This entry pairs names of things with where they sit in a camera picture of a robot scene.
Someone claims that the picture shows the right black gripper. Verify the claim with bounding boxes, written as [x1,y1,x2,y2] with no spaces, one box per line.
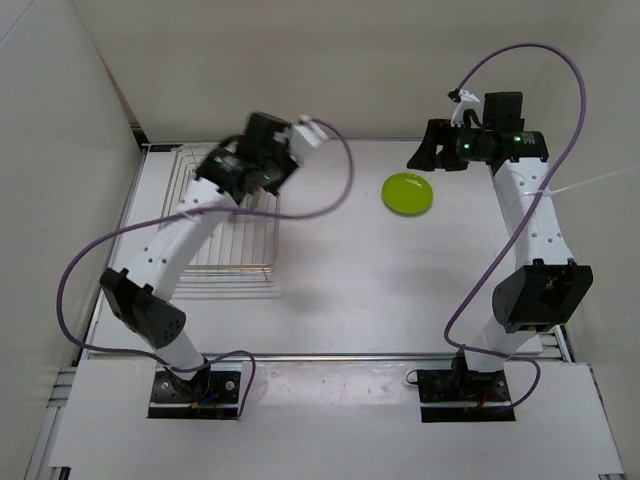
[405,119,491,172]

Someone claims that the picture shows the green plate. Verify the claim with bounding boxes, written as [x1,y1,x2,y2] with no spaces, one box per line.
[381,172,434,217]

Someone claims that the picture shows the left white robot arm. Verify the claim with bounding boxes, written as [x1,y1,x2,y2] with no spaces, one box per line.
[100,112,301,400]

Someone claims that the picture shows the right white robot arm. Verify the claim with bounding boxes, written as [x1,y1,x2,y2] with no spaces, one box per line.
[407,89,593,400]

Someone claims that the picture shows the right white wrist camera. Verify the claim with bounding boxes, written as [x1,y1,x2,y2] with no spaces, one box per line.
[448,88,481,128]

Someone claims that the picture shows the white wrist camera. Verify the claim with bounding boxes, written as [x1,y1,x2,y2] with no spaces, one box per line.
[287,115,328,164]
[448,88,481,128]

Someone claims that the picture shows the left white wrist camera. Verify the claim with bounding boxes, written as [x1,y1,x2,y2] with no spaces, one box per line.
[287,115,328,164]

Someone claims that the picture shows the metal wire dish rack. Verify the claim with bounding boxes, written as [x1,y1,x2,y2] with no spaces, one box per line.
[150,144,279,291]

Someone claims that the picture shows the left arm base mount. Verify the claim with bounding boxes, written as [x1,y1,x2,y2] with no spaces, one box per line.
[147,362,243,420]

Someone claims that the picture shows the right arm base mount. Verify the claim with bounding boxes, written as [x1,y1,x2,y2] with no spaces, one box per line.
[405,368,516,424]

